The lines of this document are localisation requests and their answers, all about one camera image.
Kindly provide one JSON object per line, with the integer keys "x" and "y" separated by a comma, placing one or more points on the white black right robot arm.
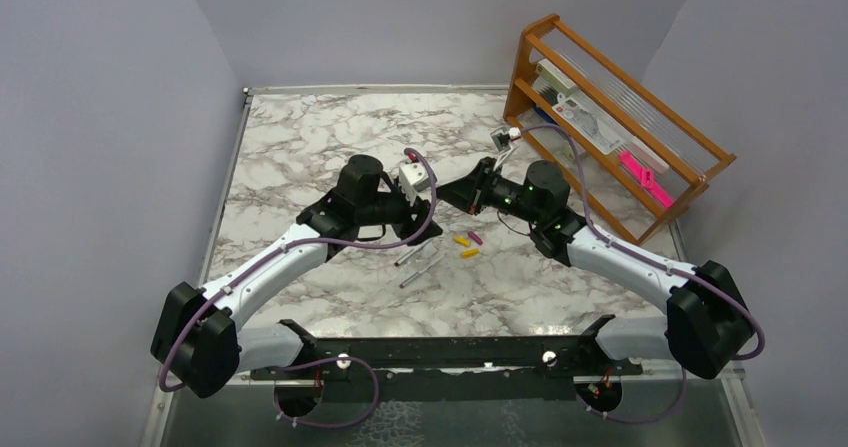
{"x": 704, "y": 322}

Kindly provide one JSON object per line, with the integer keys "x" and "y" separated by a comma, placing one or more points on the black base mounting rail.
{"x": 450, "y": 369}

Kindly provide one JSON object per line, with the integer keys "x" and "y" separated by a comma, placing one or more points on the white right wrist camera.
{"x": 504, "y": 139}

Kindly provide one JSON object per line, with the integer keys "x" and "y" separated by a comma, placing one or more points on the purple pen cap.
{"x": 475, "y": 237}

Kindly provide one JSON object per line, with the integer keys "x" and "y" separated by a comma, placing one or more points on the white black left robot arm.
{"x": 198, "y": 339}

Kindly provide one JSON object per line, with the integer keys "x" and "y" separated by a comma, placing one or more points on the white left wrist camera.
{"x": 413, "y": 181}

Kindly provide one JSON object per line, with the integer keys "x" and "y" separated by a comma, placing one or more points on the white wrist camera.
{"x": 413, "y": 181}
{"x": 504, "y": 139}

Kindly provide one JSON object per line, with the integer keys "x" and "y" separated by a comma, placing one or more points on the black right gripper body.
{"x": 489, "y": 189}

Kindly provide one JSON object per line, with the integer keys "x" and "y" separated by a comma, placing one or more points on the white green box on shelf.
{"x": 555, "y": 77}

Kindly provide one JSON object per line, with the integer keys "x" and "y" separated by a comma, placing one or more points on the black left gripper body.
{"x": 395, "y": 209}

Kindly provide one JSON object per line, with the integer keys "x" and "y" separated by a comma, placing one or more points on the pink tool on shelf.
{"x": 646, "y": 179}

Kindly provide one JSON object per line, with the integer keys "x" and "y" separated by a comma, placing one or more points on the yellow pen cap upper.
{"x": 462, "y": 241}

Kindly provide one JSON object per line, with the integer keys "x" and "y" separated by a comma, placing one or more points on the silver pen middle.
{"x": 411, "y": 253}

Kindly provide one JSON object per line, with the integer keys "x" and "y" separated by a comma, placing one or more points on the wooden shelf rack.
{"x": 683, "y": 158}

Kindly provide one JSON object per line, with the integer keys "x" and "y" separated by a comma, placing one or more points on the white device on shelf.
{"x": 593, "y": 123}

